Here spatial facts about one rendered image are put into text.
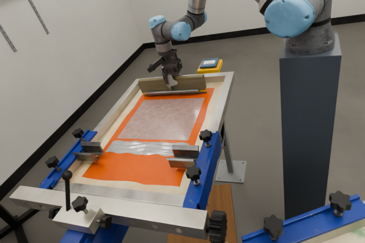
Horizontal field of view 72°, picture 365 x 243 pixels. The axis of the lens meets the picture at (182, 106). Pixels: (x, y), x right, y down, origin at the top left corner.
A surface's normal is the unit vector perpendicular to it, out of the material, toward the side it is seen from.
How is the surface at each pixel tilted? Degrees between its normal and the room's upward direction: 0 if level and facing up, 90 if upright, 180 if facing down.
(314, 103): 90
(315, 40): 72
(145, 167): 0
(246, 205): 0
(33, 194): 0
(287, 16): 95
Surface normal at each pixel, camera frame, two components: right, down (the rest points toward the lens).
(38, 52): 0.93, -0.03
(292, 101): -0.37, 0.59
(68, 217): -0.24, -0.80
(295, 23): -0.54, 0.63
